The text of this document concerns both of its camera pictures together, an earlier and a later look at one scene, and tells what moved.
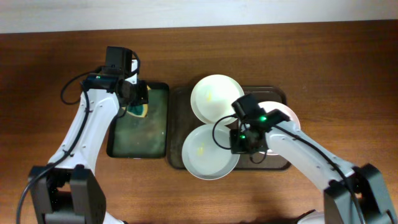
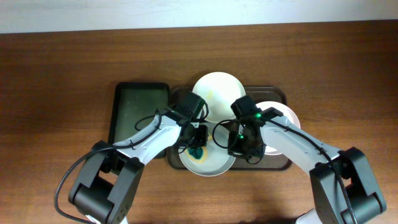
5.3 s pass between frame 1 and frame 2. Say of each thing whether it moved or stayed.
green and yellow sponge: moved
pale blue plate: stayed
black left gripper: moved
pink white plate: stayed
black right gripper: stayed
